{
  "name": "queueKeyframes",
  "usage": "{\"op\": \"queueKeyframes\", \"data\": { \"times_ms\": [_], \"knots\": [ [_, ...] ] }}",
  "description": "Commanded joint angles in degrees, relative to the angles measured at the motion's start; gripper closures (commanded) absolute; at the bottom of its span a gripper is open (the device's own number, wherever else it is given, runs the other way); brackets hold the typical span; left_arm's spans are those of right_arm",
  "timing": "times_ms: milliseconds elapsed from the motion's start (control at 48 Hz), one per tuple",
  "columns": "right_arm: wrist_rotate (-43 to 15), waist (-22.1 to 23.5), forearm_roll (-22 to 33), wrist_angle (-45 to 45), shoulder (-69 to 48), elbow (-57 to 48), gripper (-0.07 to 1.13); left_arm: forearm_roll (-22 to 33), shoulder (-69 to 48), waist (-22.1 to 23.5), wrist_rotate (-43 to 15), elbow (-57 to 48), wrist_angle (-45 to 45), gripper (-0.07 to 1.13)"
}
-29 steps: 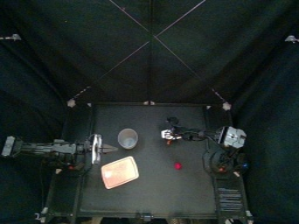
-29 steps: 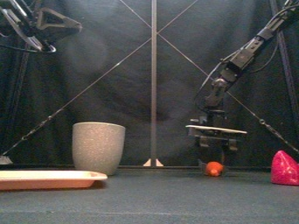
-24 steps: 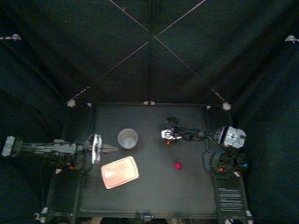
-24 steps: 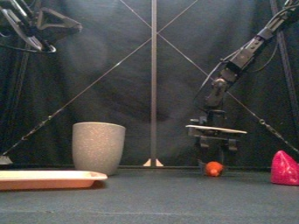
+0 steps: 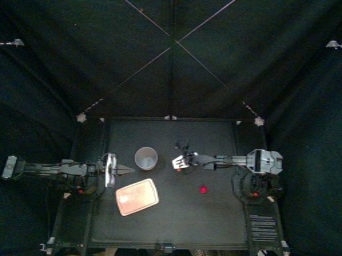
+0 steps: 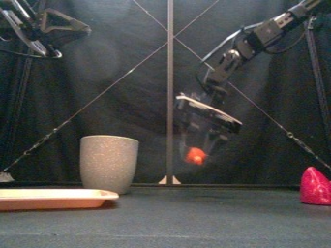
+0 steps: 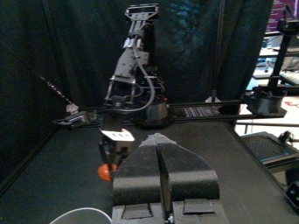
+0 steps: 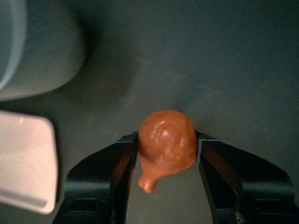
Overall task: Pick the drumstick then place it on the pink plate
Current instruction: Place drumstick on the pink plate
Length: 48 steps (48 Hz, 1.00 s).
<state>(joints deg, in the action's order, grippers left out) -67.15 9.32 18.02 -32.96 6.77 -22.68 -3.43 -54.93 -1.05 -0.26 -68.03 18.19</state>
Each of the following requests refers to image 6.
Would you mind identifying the orange toy drumstick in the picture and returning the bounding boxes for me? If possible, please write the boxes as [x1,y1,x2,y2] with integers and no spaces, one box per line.
[184,146,208,166]

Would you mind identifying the thin diagonal brace wire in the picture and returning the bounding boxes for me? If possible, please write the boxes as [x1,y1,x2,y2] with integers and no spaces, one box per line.
[130,0,331,171]
[0,0,221,173]

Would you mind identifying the grey vertical frame post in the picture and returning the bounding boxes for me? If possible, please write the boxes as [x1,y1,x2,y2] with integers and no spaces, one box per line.
[165,0,176,186]

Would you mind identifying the black slanted frame strut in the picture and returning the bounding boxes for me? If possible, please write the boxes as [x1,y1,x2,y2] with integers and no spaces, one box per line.
[304,15,331,137]

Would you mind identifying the white corner bracket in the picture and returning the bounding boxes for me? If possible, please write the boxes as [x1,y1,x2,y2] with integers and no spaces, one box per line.
[0,171,15,183]

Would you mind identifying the red toy strawberry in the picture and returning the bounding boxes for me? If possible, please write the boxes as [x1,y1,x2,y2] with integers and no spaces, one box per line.
[298,166,331,206]

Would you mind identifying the pink rectangular plate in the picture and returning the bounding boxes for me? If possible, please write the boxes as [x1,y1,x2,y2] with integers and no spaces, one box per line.
[0,188,120,212]

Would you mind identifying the grey speckled cup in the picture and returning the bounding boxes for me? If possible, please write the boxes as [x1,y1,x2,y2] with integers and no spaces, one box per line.
[78,135,141,195]

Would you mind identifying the white post foot bracket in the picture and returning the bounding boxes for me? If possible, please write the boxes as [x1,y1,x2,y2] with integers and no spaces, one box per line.
[157,174,182,186]

